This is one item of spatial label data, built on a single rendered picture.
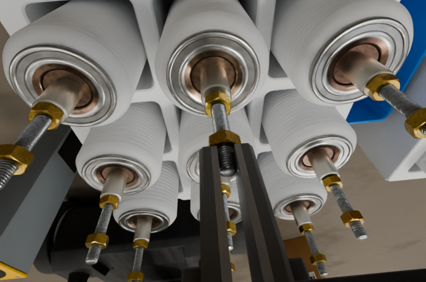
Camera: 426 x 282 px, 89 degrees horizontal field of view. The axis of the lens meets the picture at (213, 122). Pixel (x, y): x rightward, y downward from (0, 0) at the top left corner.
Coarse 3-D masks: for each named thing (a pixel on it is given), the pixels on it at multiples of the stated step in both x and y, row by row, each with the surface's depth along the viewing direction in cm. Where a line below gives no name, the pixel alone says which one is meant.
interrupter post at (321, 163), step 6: (312, 156) 25; (318, 156) 25; (324, 156) 24; (312, 162) 25; (318, 162) 24; (324, 162) 24; (330, 162) 24; (318, 168) 24; (324, 168) 23; (330, 168) 23; (318, 174) 24; (324, 174) 23; (330, 174) 23; (336, 174) 23
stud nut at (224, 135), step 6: (216, 132) 12; (222, 132) 12; (228, 132) 12; (210, 138) 12; (216, 138) 11; (222, 138) 11; (228, 138) 11; (234, 138) 11; (210, 144) 11; (216, 144) 11; (222, 144) 11; (228, 144) 11
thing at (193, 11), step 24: (192, 0) 19; (216, 0) 18; (168, 24) 18; (192, 24) 15; (216, 24) 15; (240, 24) 15; (168, 48) 16; (264, 48) 17; (264, 72) 18; (168, 96) 19
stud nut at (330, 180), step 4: (332, 176) 23; (336, 176) 23; (324, 180) 23; (328, 180) 23; (332, 180) 22; (336, 180) 22; (340, 180) 22; (324, 184) 23; (328, 184) 22; (332, 184) 22; (340, 184) 22; (328, 188) 23
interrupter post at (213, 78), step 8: (208, 72) 16; (216, 72) 16; (224, 72) 17; (200, 80) 17; (208, 80) 15; (216, 80) 15; (224, 80) 16; (200, 88) 16; (208, 88) 15; (216, 88) 15; (224, 88) 15
